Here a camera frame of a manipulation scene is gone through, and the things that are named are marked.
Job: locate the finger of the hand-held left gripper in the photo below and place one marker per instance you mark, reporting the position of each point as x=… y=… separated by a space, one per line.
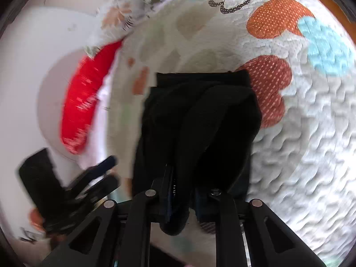
x=107 y=185
x=104 y=165

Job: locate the black pants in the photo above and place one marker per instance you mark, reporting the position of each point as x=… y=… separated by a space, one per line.
x=200 y=122

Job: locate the quilted heart-pattern bedspread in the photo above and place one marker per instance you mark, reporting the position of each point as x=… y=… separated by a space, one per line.
x=306 y=144

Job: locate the white bed sheet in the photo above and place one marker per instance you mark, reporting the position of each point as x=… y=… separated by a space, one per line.
x=97 y=133

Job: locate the floral leaf-print pillow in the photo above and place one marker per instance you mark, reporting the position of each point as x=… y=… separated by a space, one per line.
x=116 y=16

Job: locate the red printed pillow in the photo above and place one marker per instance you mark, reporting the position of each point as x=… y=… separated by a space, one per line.
x=83 y=103

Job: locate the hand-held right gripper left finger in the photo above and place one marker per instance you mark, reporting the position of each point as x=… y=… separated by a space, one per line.
x=168 y=197

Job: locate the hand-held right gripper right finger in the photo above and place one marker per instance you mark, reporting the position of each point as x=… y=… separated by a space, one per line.
x=200 y=207

